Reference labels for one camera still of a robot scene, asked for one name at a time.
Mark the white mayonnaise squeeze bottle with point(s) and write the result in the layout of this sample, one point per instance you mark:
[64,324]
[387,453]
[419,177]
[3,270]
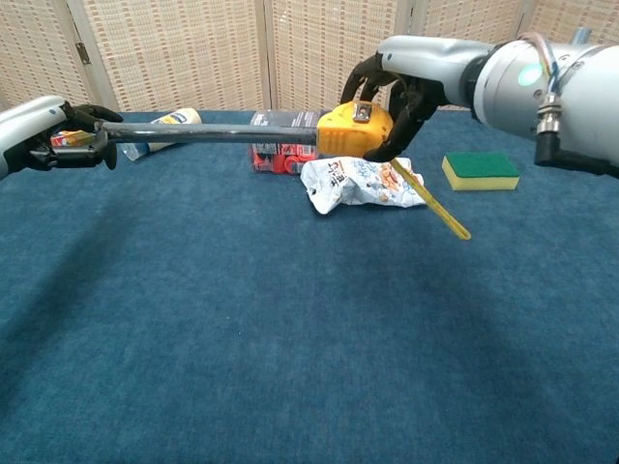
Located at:
[181,116]

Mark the woven folding screen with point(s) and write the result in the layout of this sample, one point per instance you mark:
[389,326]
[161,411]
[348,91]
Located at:
[169,48]

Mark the clear box of red clips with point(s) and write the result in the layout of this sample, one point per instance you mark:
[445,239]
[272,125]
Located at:
[275,162]

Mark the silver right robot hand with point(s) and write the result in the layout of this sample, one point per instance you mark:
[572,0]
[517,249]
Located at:
[425,55]

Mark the orange snack box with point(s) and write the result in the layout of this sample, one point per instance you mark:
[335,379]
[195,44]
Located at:
[72,138]

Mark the crumpled white snack bag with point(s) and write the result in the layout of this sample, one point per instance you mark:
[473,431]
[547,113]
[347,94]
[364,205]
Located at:
[348,186]

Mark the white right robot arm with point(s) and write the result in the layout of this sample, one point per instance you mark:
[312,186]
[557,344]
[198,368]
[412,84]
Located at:
[508,101]

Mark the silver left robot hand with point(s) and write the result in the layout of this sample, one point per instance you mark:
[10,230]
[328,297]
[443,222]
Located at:
[29,123]

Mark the blue table cloth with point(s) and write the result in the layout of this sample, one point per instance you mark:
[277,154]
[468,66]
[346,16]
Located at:
[242,314]

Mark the green and yellow sponge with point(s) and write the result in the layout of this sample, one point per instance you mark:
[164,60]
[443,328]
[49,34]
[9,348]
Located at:
[479,166]

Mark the metal screen hinge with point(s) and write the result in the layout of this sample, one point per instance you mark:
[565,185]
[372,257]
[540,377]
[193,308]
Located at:
[82,53]

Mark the yellow tape measure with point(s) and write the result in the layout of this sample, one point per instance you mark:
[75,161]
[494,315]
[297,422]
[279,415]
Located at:
[353,130]

